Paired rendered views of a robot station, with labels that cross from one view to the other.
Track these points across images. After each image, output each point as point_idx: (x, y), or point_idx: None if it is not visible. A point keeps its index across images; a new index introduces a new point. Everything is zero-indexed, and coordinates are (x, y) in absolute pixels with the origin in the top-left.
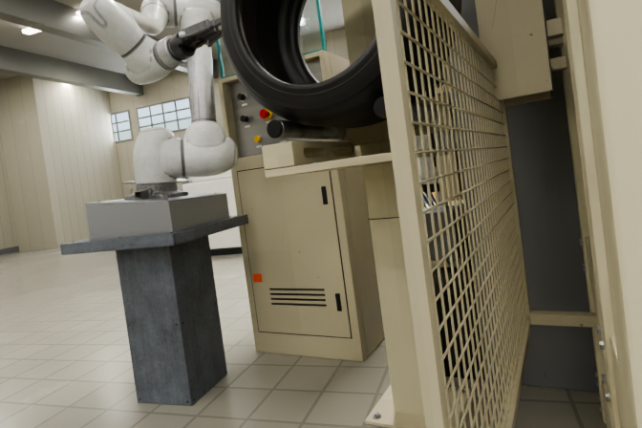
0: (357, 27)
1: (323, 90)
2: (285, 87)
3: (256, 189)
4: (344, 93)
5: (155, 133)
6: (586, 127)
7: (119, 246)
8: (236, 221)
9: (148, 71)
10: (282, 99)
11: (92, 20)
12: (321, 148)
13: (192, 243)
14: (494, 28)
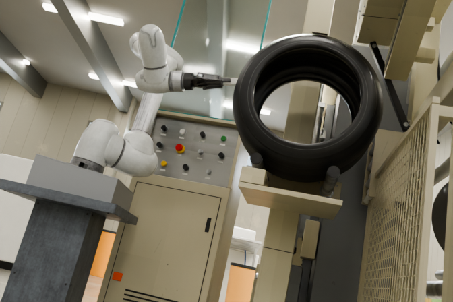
0: (296, 121)
1: (300, 148)
2: (274, 137)
3: (149, 201)
4: (312, 155)
5: (110, 125)
6: None
7: (60, 199)
8: (133, 218)
9: (157, 85)
10: (269, 143)
11: (148, 40)
12: (265, 183)
13: (98, 222)
14: (382, 156)
